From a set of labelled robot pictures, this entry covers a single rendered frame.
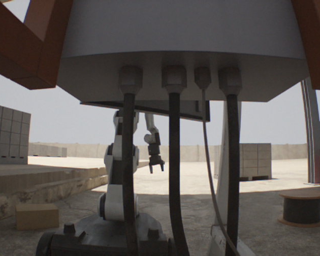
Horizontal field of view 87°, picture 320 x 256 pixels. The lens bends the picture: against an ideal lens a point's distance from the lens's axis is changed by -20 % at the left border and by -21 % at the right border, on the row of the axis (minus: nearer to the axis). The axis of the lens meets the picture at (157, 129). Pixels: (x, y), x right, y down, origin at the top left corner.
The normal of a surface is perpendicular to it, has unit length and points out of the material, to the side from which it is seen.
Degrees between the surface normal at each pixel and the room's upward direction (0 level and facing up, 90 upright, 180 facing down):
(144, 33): 90
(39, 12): 90
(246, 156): 90
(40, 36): 90
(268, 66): 180
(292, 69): 180
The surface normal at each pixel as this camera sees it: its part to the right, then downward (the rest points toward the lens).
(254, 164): 0.04, -0.14
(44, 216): 0.66, -0.10
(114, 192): 0.05, -0.77
